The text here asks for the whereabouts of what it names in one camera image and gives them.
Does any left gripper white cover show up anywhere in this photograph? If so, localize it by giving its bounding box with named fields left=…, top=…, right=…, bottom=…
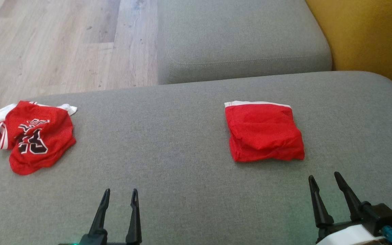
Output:
left=58, top=189, right=143, bottom=245

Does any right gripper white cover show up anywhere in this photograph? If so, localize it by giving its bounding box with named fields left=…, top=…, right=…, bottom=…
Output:
left=308, top=171, right=383, bottom=245

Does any red white sports jersey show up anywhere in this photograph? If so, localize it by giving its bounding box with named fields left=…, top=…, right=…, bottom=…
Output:
left=0, top=100, right=78, bottom=176

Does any red shorts white waistband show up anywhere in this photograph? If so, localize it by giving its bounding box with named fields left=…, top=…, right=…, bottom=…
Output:
left=224, top=101, right=305, bottom=162

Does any grey fabric sofa seat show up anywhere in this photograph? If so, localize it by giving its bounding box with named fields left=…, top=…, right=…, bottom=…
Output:
left=0, top=71, right=392, bottom=245

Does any grey fabric sofa cushion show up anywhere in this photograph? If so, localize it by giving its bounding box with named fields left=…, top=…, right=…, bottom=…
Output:
left=157, top=0, right=332, bottom=85

